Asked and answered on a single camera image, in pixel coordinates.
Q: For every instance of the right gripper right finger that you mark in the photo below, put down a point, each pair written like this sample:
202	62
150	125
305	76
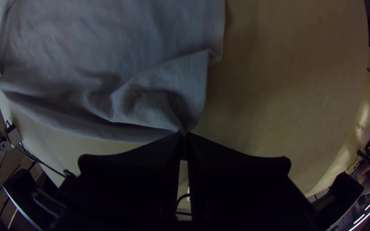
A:
242	192

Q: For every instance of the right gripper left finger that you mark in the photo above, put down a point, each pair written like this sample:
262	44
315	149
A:
124	192

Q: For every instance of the light grey t-shirt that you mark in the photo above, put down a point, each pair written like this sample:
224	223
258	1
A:
108	48

